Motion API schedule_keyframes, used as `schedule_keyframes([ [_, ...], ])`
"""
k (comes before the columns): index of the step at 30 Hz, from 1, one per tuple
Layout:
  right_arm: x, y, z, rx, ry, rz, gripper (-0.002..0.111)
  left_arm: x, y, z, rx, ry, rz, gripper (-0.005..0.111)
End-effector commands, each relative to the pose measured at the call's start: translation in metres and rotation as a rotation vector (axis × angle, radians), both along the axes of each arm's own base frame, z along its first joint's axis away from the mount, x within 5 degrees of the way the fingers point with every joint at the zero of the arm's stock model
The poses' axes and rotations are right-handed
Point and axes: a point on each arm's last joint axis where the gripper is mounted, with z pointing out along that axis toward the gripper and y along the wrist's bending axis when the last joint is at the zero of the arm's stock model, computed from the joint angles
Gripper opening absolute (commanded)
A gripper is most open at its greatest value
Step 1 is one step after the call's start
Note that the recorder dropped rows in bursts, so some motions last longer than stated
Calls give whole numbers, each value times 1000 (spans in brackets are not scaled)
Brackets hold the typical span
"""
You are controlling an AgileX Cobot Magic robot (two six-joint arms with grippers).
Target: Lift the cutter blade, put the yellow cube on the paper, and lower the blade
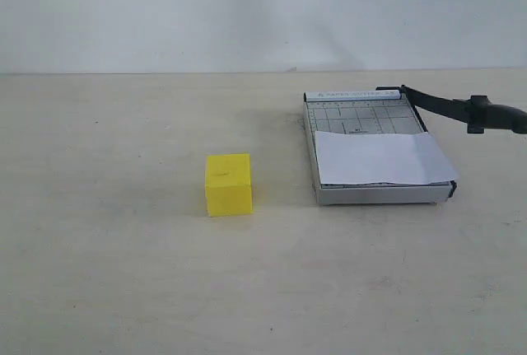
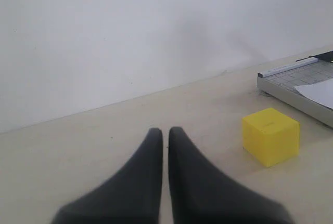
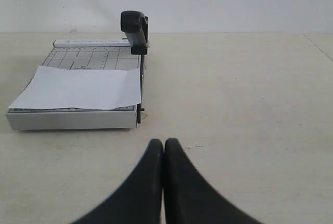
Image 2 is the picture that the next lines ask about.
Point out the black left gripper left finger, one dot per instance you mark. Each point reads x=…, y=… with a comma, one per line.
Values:
x=131, y=195

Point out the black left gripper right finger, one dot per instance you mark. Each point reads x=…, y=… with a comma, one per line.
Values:
x=201, y=193

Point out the yellow cube block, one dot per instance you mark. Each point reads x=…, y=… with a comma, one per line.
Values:
x=270, y=136

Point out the white paper sheet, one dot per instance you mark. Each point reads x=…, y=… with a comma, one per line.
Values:
x=320, y=93

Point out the black cutter blade arm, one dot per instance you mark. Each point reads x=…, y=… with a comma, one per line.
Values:
x=327, y=57

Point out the grey paper cutter base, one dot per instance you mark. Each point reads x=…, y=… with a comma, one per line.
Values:
x=281, y=82

